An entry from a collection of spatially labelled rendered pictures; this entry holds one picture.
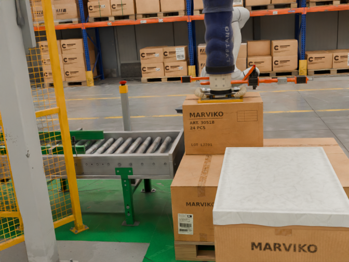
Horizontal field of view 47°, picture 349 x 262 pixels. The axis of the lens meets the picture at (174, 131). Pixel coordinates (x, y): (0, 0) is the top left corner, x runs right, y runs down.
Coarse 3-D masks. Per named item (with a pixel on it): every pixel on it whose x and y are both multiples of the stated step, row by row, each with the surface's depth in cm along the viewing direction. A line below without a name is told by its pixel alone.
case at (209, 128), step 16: (192, 96) 336; (256, 96) 318; (192, 112) 306; (208, 112) 305; (224, 112) 303; (240, 112) 302; (256, 112) 300; (192, 128) 310; (208, 128) 308; (224, 128) 307; (240, 128) 305; (256, 128) 304; (192, 144) 313; (208, 144) 312; (224, 144) 310; (240, 144) 309; (256, 144) 307
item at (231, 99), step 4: (212, 96) 309; (228, 96) 306; (200, 100) 308; (204, 100) 307; (208, 100) 306; (212, 100) 305; (216, 100) 305; (220, 100) 304; (224, 100) 304; (228, 100) 303; (232, 100) 303; (236, 100) 302; (240, 100) 302
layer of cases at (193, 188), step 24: (264, 144) 329; (288, 144) 325; (312, 144) 321; (336, 144) 317; (192, 168) 287; (216, 168) 284; (336, 168) 269; (192, 192) 259; (216, 192) 256; (192, 216) 264; (192, 240) 269
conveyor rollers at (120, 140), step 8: (48, 144) 369; (56, 144) 379; (72, 144) 371; (80, 144) 368; (88, 144) 364; (96, 144) 360; (104, 144) 357; (128, 144) 360; (136, 144) 354; (144, 144) 350; (152, 144) 349; (168, 144) 354; (88, 152) 340; (96, 152) 336; (104, 152) 336; (112, 152) 344; (120, 152) 337; (128, 152) 332; (136, 152) 329; (152, 152) 333; (160, 152) 326; (168, 152) 324
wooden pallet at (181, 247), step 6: (174, 246) 272; (180, 246) 271; (186, 246) 270; (192, 246) 270; (180, 252) 273; (186, 252) 272; (192, 252) 271; (198, 252) 278; (204, 252) 278; (210, 252) 277; (180, 258) 274; (186, 258) 273; (192, 258) 272; (198, 258) 272; (204, 258) 271; (210, 258) 270
